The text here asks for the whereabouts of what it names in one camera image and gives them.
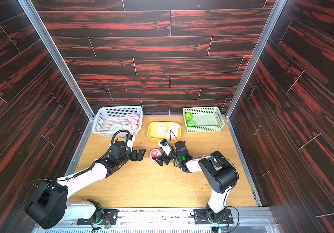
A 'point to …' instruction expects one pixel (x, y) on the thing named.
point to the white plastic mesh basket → (107, 120)
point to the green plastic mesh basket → (207, 119)
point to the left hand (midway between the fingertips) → (140, 149)
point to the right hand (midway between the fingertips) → (159, 149)
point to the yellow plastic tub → (152, 133)
